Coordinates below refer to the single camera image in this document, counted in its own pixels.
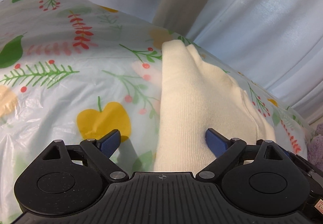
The cream knit sweater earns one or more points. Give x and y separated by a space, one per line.
197 96

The white sheer curtain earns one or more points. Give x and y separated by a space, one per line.
276 43

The purple plush toy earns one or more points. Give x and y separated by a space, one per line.
313 140

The floral plastic bed cover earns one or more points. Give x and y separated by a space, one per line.
72 70

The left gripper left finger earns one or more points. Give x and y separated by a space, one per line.
98 153

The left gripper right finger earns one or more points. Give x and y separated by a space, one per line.
227 153

